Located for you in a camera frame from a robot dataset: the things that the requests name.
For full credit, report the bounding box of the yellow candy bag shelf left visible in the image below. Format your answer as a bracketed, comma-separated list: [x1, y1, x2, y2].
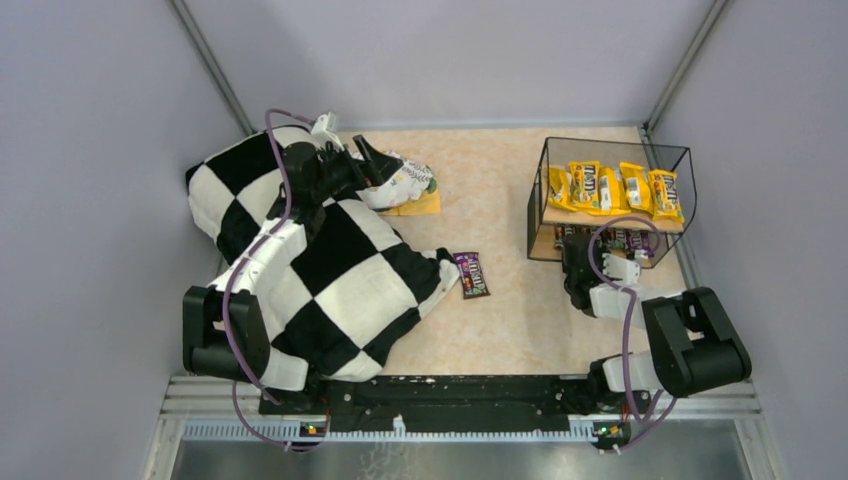
[598, 166, 632, 216]

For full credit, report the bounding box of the yellow candy bag shelf middle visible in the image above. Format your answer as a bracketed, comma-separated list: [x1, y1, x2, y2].
[619, 162, 654, 214]

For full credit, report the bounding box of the purple m&m bag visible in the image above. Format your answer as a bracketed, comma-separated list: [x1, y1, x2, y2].
[554, 224, 575, 249]
[453, 252, 491, 300]

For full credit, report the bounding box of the yellow cloth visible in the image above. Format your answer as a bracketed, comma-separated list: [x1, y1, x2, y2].
[381, 189, 442, 217]

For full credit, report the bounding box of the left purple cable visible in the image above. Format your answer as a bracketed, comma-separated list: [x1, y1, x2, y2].
[221, 107, 326, 453]

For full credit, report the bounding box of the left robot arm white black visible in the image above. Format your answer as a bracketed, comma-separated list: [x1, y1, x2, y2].
[182, 126, 405, 392]

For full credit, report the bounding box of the yellow m&m bag on shelf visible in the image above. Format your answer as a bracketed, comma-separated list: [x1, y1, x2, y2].
[648, 169, 685, 224]

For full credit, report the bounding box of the yellow candy bag barcode side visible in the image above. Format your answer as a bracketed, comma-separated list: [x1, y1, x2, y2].
[548, 166, 577, 212]

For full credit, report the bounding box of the yellow m&m bag front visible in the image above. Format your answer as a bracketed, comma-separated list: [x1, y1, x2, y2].
[569, 161, 601, 215]

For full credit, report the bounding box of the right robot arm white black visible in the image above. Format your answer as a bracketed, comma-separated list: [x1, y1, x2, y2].
[561, 233, 752, 398]

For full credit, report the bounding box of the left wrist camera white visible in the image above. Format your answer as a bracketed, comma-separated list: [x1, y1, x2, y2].
[310, 111, 344, 149]

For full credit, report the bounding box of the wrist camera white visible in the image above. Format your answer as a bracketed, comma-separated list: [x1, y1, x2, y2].
[601, 253, 642, 285]
[310, 111, 344, 149]

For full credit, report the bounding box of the yellow candy bag shelf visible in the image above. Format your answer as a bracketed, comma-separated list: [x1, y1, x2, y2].
[598, 166, 632, 216]
[619, 162, 654, 214]

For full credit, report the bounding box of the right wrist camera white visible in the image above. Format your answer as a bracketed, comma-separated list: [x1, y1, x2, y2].
[601, 253, 642, 285]

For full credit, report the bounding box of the black white checkered cloth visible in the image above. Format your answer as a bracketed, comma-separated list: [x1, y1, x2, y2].
[184, 129, 461, 384]

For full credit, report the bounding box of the animal print white cloth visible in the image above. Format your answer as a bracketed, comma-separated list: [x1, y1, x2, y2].
[357, 150, 438, 211]

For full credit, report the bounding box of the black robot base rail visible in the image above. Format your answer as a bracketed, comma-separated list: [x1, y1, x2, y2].
[259, 375, 629, 434]

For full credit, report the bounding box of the yellow m&m bag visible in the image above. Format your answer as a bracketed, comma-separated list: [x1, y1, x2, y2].
[648, 169, 685, 224]
[569, 161, 601, 215]

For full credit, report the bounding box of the black wire mesh shelf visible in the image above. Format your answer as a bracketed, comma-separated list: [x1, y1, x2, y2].
[527, 137, 696, 268]

